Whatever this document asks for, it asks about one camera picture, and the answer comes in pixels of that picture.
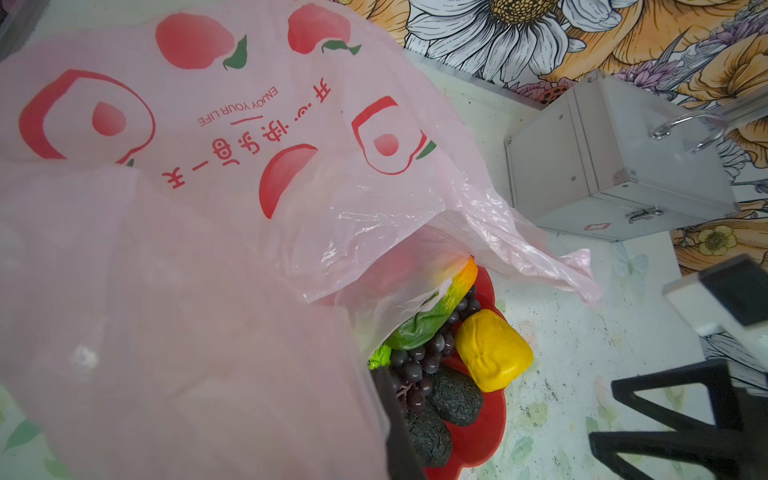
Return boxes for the dark avocado front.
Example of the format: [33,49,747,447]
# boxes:
[405,406,453,468]

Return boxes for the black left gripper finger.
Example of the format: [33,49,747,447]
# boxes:
[370,367,427,480]

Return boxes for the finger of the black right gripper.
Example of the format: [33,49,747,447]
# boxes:
[588,429,767,479]
[611,359,767,432]

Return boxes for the pink plastic bag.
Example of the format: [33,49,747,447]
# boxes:
[1,1,601,479]

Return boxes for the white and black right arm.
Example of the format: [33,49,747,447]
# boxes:
[589,254,767,479]

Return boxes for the dark avocado rear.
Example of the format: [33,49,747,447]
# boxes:
[427,367,484,427]

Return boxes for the dark grape bunch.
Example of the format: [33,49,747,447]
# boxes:
[389,286,481,413]

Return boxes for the silver metal case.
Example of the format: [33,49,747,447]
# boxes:
[505,72,739,241]

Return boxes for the dark avocado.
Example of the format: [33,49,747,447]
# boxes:
[427,367,484,427]
[405,406,453,468]

